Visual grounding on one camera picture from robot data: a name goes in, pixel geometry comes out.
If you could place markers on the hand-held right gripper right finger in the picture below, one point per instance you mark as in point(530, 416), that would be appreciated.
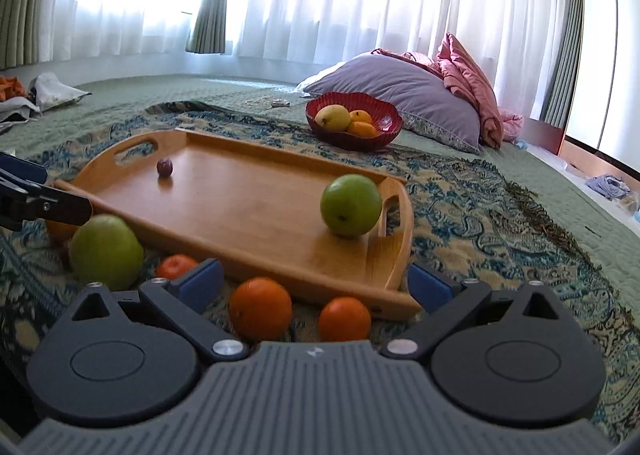
point(430, 287)

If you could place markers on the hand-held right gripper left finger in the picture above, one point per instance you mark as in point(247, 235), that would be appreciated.
point(197, 285)

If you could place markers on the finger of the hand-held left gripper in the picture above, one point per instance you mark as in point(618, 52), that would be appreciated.
point(65, 207)
point(25, 167)

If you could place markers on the large orange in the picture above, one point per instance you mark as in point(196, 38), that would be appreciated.
point(260, 307)

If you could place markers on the wooden tray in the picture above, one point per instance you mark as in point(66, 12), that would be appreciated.
point(240, 200)

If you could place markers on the small orange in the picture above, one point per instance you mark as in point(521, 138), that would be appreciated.
point(175, 266)

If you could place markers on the large green apple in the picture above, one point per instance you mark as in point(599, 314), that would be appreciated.
point(350, 205)
point(105, 250)

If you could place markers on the orange cloth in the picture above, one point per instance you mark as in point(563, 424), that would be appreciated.
point(11, 86)

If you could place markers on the white cloth pile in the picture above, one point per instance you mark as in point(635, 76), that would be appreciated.
point(55, 90)

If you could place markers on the blue patterned blanket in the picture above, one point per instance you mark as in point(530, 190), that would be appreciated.
point(475, 215)

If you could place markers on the medium orange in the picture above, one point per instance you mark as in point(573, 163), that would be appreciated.
point(345, 319)

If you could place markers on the small dark red plum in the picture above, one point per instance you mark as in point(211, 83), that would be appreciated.
point(165, 167)

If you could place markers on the green quilted bedspread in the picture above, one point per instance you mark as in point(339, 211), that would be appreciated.
point(150, 90)

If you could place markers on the red ribbed bowl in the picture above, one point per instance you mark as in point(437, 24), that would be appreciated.
point(387, 127)

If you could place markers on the light blue cloth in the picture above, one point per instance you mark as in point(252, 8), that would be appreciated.
point(607, 185)

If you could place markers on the pink blanket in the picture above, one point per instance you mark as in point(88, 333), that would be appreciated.
point(470, 85)

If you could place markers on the purple pillow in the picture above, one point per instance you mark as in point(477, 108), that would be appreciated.
point(400, 80)

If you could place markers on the brown wooden bed frame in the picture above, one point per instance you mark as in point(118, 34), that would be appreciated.
point(547, 137)

